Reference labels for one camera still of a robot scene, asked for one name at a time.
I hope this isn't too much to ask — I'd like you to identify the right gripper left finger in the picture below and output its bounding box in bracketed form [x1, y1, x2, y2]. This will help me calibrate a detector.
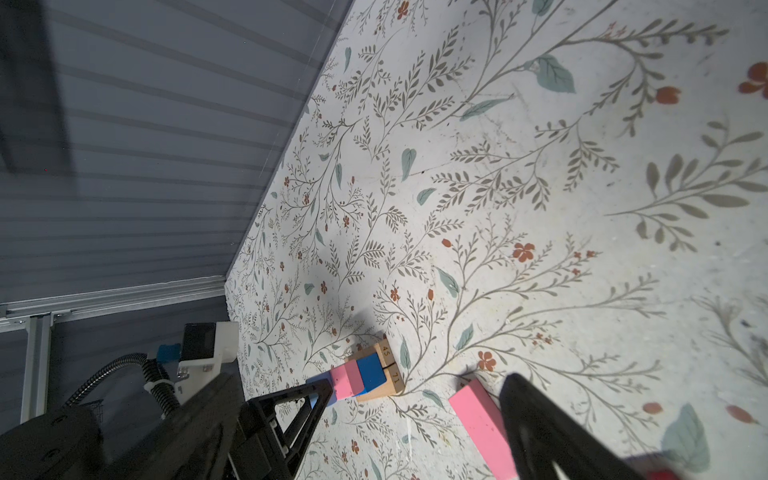
[94, 373, 244, 479]

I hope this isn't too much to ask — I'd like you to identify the left black corrugated cable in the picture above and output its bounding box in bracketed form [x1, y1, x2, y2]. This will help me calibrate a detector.
[62, 352, 181, 418]

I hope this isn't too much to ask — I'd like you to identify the natural wood plank block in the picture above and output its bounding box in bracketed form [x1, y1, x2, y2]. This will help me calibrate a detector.
[349, 339, 396, 368]

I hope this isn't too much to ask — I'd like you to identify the magenta cube block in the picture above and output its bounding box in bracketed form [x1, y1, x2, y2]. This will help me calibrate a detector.
[646, 469, 680, 480]

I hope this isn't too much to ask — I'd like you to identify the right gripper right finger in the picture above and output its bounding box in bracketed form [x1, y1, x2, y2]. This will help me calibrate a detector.
[500, 374, 643, 480]

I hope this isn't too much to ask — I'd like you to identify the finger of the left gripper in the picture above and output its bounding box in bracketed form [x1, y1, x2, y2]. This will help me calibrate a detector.
[230, 380, 331, 480]

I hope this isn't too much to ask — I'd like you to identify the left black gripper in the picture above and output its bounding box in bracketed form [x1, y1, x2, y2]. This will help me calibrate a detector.
[1, 406, 102, 480]

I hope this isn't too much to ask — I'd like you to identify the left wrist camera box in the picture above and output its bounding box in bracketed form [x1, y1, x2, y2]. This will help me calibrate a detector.
[156, 321, 240, 404]

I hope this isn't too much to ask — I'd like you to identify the light pink rectangular block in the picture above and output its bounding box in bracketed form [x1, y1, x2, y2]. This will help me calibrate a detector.
[329, 360, 364, 400]

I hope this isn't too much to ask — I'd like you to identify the blue cube block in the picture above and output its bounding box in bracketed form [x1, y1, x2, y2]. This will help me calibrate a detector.
[356, 352, 386, 395]

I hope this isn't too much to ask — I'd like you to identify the floral patterned table mat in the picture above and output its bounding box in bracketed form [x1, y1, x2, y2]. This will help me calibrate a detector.
[226, 1, 767, 479]

